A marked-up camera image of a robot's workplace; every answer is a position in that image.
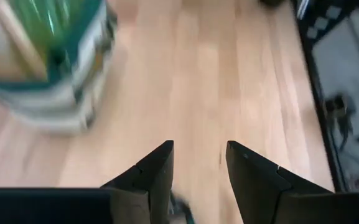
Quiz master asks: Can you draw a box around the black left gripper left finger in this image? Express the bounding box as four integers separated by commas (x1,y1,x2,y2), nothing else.
100,139,175,224

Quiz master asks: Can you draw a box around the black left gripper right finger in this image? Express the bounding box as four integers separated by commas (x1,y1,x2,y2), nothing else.
225,140,334,224

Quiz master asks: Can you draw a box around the beige green gardening bag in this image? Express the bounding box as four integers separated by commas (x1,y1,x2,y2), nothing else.
0,0,119,135

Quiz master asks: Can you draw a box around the green plastic spray bottle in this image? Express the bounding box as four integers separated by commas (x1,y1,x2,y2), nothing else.
9,0,88,60

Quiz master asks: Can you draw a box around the black cable tangle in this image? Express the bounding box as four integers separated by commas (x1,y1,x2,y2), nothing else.
324,93,356,150

